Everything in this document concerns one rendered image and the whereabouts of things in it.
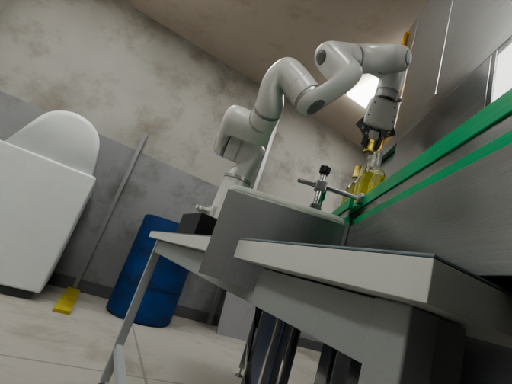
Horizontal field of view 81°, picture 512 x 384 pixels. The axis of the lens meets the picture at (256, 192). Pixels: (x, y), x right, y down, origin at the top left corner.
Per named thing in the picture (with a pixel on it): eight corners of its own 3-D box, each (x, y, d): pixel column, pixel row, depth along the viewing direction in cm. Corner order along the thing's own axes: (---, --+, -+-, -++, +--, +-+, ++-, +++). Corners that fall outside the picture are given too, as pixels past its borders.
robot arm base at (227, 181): (198, 213, 88) (217, 167, 92) (189, 214, 100) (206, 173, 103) (243, 232, 94) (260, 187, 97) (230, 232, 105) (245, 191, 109)
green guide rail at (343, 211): (347, 226, 76) (355, 197, 78) (344, 225, 76) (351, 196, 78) (283, 260, 245) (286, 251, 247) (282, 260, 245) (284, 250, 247)
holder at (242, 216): (366, 279, 51) (376, 235, 53) (213, 228, 53) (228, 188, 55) (339, 278, 67) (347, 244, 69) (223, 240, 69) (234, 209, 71)
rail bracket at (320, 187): (358, 225, 72) (369, 177, 75) (290, 203, 73) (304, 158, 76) (353, 226, 75) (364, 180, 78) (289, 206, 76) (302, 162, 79)
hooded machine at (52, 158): (50, 286, 287) (117, 148, 326) (34, 303, 225) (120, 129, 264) (-51, 262, 258) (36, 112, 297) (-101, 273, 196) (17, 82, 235)
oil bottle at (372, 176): (372, 239, 79) (388, 167, 85) (351, 232, 80) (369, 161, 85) (364, 241, 85) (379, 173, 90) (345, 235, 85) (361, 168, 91)
